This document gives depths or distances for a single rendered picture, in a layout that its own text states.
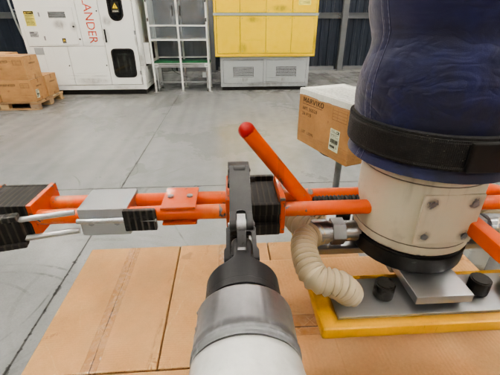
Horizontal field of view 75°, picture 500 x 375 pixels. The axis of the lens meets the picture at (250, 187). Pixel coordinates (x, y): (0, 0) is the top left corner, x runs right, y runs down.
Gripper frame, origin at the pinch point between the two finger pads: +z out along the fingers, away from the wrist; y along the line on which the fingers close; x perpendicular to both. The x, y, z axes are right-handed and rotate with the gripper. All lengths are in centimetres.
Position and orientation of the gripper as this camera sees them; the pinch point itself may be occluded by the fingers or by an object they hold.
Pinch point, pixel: (239, 204)
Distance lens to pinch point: 48.9
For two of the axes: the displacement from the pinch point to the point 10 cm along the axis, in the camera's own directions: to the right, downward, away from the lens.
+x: 10.0, -0.2, 0.5
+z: -0.5, -4.6, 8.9
